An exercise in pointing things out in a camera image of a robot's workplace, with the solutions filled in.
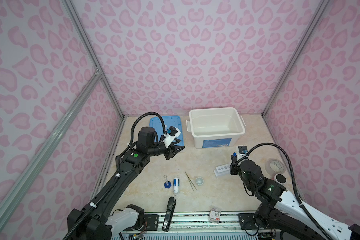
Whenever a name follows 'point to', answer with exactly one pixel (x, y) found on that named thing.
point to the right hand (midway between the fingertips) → (232, 156)
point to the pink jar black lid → (280, 178)
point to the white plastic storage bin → (216, 127)
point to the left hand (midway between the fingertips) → (181, 141)
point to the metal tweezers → (193, 187)
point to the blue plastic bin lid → (156, 123)
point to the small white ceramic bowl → (199, 181)
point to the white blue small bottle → (176, 186)
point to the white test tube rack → (222, 170)
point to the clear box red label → (214, 214)
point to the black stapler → (171, 205)
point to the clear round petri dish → (274, 166)
